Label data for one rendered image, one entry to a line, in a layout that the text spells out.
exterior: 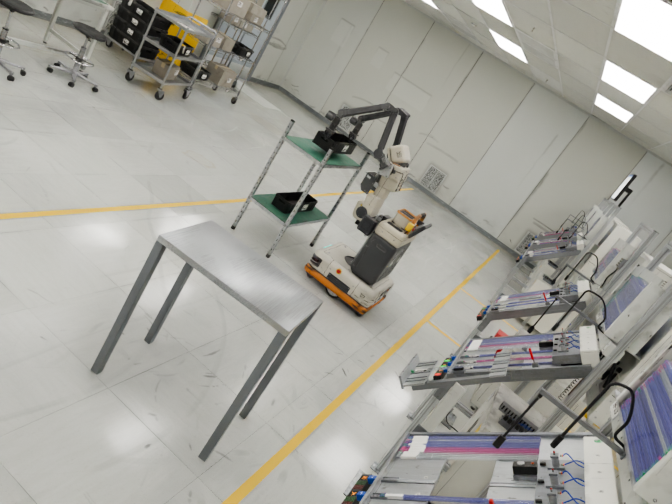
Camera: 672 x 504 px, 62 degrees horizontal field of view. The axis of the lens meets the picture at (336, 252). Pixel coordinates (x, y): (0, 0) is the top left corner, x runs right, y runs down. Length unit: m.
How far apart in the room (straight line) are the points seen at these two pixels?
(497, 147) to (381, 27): 3.55
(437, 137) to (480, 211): 1.78
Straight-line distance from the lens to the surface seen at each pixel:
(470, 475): 3.31
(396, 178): 4.68
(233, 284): 2.41
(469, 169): 11.85
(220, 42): 8.69
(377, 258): 4.64
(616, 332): 2.95
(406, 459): 2.23
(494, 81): 11.94
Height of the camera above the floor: 1.91
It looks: 19 degrees down
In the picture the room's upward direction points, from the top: 33 degrees clockwise
